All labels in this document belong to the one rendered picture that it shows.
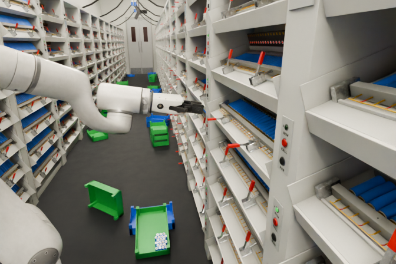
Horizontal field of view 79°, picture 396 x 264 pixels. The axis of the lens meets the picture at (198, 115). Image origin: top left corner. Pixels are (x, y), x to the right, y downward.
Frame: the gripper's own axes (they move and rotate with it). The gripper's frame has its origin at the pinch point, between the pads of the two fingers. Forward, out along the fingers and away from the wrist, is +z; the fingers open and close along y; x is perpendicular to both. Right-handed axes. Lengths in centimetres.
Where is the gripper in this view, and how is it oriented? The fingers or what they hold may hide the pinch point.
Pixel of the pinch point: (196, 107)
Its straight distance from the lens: 82.3
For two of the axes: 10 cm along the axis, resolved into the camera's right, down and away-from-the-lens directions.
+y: -1.8, -2.9, 9.4
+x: -1.7, 9.5, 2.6
